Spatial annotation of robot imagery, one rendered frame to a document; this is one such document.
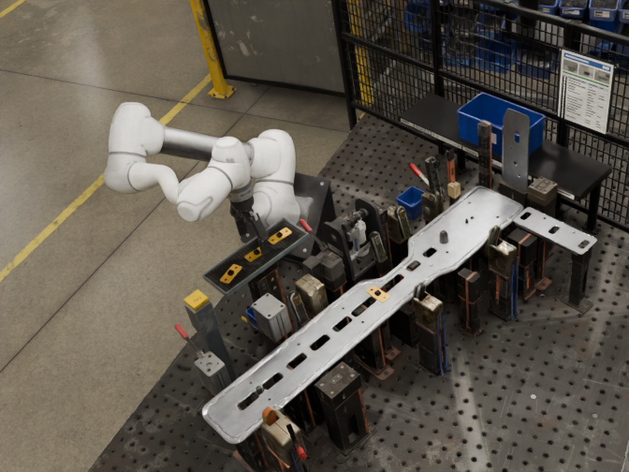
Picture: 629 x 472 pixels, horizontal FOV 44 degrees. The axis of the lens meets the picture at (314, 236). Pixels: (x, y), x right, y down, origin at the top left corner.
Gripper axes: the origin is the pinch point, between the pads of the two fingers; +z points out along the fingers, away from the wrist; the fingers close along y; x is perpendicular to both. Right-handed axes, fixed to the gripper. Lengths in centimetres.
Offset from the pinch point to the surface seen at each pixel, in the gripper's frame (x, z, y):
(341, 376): -7, 19, 52
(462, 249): 60, 22, 37
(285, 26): 159, 60, -217
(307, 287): 6.3, 14.0, 18.2
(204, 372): -38.2, 16.0, 22.0
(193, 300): -27.5, 6.0, 2.4
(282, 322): -8.1, 16.8, 22.5
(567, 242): 87, 22, 61
